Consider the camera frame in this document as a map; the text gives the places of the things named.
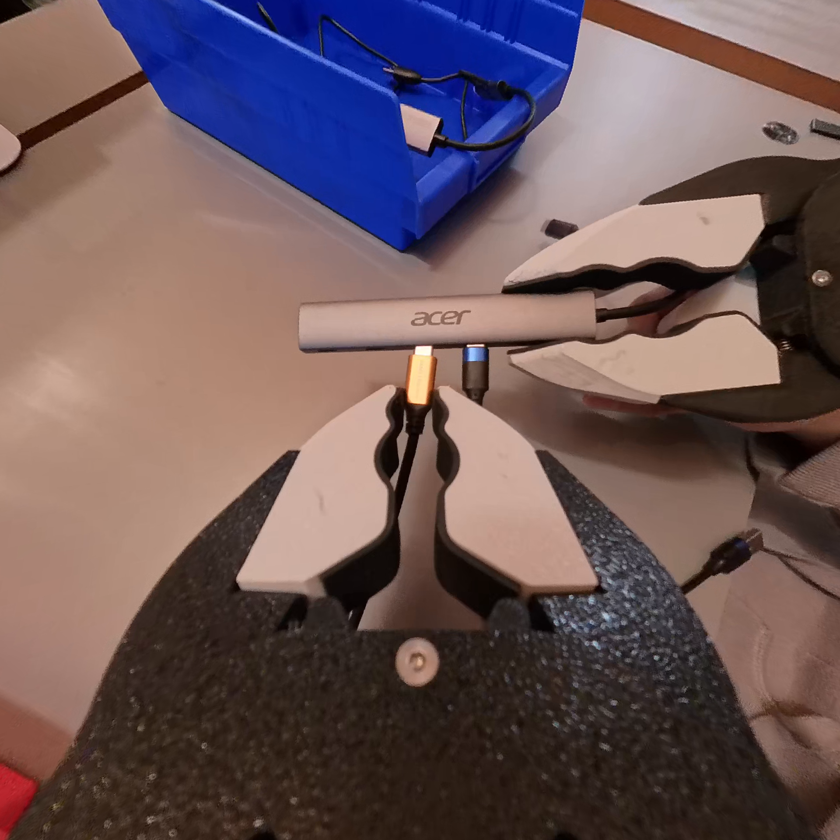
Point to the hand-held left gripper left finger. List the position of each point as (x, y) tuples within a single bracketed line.
[(308, 512)]

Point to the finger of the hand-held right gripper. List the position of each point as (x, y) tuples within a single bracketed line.
[(709, 361), (656, 233)]

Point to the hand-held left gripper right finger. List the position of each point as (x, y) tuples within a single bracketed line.
[(512, 518)]

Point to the grey usb hub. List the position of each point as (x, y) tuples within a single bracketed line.
[(367, 325)]

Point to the blue plastic bin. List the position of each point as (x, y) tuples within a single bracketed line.
[(295, 118)]

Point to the person's right forearm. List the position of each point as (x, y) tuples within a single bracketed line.
[(807, 472)]

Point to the round metal desk grommet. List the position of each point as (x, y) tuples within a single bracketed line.
[(781, 132)]

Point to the grey desk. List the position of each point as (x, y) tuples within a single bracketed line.
[(197, 328)]

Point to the person's right hand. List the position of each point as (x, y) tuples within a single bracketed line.
[(630, 407)]

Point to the small black adapter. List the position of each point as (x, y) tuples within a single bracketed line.
[(560, 228)]

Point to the black USB plug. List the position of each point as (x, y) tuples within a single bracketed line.
[(738, 548)]

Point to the small dark connector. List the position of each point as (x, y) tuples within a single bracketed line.
[(825, 128)]

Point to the person's beige garment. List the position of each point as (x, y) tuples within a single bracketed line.
[(787, 656)]

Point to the red object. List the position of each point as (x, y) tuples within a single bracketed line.
[(14, 794)]

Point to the white stand base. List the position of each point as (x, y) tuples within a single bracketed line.
[(10, 151)]

